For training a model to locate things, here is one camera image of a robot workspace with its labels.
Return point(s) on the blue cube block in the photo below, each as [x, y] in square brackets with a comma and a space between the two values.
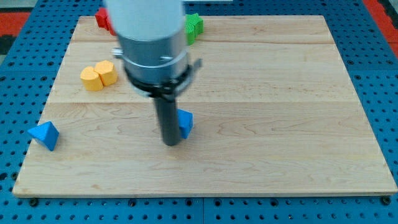
[185, 122]

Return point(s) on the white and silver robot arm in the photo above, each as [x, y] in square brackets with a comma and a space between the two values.
[153, 45]

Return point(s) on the green star block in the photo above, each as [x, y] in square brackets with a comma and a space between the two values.
[194, 26]

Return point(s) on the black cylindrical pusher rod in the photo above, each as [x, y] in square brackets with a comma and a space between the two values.
[168, 120]

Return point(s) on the light wooden board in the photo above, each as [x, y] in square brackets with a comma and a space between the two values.
[275, 115]

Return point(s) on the yellow hexagon block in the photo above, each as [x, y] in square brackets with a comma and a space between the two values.
[107, 72]

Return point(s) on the yellow heart block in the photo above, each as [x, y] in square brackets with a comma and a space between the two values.
[90, 79]

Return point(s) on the red block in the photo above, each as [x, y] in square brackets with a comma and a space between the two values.
[103, 21]

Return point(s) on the blue triangular prism block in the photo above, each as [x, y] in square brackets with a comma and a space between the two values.
[46, 134]

